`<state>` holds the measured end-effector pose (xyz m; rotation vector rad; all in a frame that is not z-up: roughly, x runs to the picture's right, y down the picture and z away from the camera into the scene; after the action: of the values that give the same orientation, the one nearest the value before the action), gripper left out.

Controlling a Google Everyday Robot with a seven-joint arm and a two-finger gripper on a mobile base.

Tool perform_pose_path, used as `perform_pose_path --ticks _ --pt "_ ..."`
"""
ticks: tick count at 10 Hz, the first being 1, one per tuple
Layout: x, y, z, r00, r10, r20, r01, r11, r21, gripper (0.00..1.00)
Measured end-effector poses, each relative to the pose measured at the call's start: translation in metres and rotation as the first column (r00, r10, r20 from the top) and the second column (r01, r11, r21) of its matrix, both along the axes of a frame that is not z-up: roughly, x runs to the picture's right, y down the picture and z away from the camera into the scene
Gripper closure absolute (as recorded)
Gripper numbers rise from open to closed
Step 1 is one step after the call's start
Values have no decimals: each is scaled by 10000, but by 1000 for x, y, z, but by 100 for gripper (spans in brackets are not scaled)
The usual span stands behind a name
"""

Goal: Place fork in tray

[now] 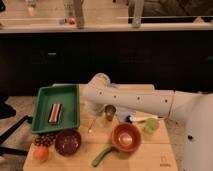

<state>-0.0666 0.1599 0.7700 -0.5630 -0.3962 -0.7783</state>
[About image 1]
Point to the wooden post right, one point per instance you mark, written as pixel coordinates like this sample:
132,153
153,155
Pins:
138,10

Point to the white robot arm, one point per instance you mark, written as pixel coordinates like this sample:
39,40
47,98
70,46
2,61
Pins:
193,109

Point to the orange pan green handle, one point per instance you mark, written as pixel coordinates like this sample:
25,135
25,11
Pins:
125,138

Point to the white handled brush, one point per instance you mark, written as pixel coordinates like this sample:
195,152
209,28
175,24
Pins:
131,119

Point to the bunch of dark grapes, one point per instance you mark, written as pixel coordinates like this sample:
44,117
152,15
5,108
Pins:
44,140

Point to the striped rectangular block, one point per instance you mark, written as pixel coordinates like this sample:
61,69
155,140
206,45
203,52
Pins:
54,113

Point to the blue cloth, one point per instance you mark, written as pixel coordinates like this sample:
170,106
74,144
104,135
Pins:
124,117

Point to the small metal cup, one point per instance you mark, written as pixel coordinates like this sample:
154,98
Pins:
110,111

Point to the red small object on counter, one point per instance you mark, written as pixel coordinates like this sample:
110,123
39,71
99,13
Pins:
71,21

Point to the orange fruit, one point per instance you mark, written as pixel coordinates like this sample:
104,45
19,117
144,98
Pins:
41,153

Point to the green plastic tray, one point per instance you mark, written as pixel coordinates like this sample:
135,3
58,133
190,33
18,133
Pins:
68,97

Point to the black tripod legs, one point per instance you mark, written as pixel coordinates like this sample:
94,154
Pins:
8,133

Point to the dark purple bowl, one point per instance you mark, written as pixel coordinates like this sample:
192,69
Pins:
67,142

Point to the light green cup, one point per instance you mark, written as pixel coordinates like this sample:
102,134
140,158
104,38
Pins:
151,125

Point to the silver metal fork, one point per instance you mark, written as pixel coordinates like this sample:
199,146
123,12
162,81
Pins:
91,125

